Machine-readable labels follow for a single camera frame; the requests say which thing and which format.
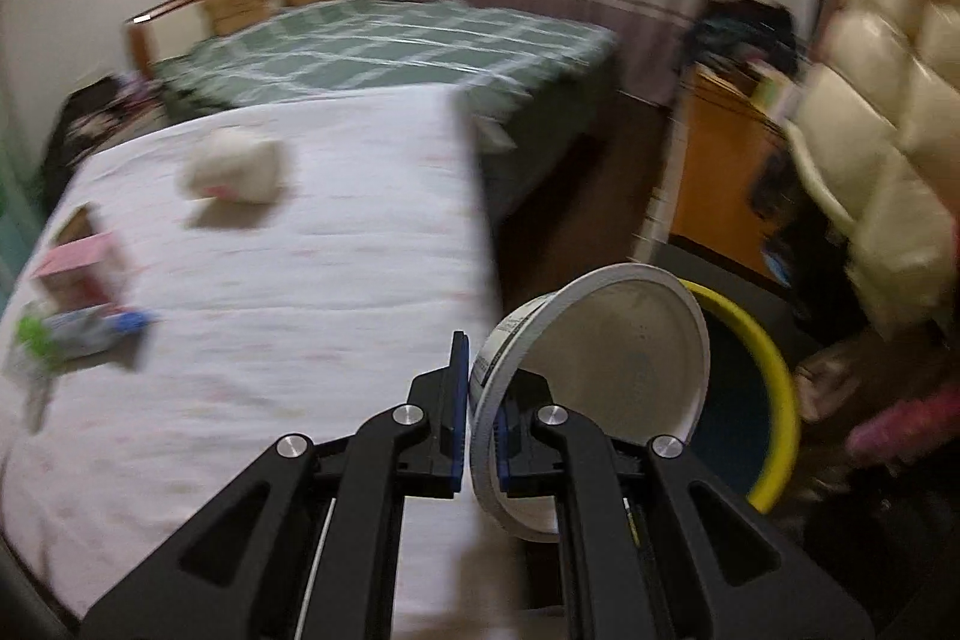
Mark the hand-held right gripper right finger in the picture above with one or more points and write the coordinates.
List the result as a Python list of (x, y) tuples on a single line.
[(504, 452)]

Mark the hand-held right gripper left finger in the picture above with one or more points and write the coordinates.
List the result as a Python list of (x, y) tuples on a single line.
[(459, 400)]

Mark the white paper bowl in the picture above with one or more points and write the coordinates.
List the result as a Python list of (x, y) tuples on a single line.
[(637, 347)]

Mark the dark bin with yellow rim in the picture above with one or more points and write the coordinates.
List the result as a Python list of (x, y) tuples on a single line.
[(735, 400)]

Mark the paper cup with pink dots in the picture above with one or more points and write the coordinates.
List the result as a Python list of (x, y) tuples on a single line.
[(232, 168)]

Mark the long white green box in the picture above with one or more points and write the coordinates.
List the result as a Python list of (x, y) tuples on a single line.
[(82, 332)]

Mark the pink drink carton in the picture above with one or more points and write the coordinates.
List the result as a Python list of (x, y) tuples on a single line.
[(75, 257)]

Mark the white dotted table cloth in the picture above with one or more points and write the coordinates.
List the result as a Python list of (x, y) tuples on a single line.
[(300, 310)]

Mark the wooden cabinet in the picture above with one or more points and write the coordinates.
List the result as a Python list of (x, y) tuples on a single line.
[(720, 175)]

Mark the green plaid duvet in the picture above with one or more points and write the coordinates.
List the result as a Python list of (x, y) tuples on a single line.
[(390, 48)]

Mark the pink hanging garment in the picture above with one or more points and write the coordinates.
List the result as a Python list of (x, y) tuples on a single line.
[(907, 426)]

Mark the pile of dark clothes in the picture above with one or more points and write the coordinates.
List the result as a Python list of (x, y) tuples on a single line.
[(742, 33)]

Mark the wooden bed headboard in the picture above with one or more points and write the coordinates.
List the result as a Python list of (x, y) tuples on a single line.
[(142, 40)]

